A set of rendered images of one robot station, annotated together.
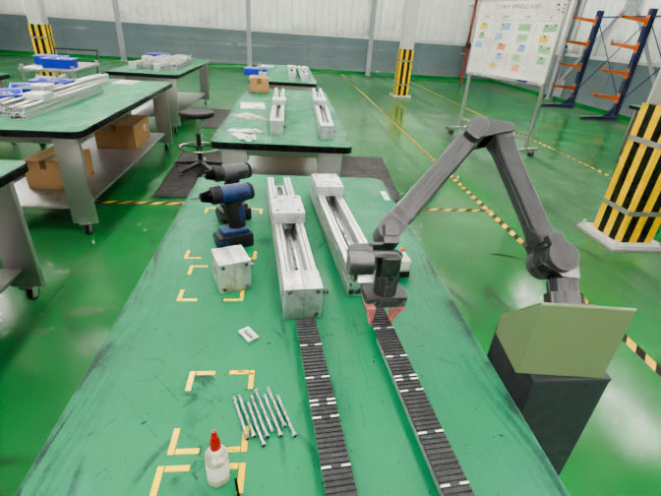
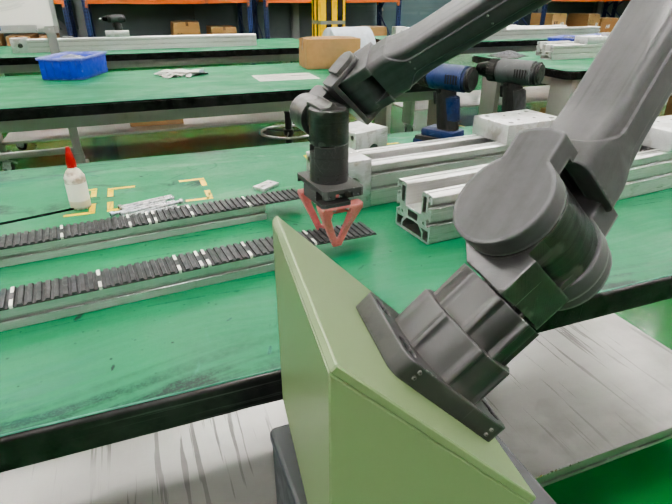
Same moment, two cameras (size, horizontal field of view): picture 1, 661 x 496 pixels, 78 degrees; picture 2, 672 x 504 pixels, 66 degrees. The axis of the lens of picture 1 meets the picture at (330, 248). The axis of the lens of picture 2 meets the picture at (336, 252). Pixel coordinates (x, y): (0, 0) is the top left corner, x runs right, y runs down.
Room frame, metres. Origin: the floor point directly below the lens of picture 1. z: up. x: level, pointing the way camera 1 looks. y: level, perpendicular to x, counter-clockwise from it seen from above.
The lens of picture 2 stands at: (0.68, -0.86, 1.15)
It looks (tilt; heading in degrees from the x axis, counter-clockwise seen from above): 27 degrees down; 76
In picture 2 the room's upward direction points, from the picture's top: straight up
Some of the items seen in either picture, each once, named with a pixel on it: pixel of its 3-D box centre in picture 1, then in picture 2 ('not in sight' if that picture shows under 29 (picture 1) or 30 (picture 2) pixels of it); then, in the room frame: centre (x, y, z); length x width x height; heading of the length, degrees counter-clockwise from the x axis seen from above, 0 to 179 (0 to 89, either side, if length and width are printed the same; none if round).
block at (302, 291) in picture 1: (305, 293); (340, 180); (0.91, 0.06, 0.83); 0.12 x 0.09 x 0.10; 103
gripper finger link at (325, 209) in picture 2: (387, 307); (333, 214); (0.84, -0.15, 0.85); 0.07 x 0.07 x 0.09; 12
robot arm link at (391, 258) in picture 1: (386, 263); (327, 124); (0.84, -0.13, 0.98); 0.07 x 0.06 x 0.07; 98
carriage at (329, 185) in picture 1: (327, 187); (670, 138); (1.63, 0.03, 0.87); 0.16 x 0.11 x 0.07; 13
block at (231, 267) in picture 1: (235, 268); (361, 148); (1.01, 0.27, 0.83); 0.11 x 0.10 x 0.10; 118
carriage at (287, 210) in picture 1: (286, 212); (516, 131); (1.34, 0.17, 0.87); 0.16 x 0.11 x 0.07; 13
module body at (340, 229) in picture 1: (337, 223); (582, 177); (1.38, -0.02, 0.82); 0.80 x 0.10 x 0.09; 13
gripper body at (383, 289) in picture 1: (385, 284); (329, 166); (0.84, -0.14, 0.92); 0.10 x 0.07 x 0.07; 102
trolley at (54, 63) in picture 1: (71, 96); not in sight; (5.20, 3.32, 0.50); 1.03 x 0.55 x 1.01; 12
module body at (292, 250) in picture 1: (286, 224); (513, 153); (1.34, 0.17, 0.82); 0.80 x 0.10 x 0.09; 13
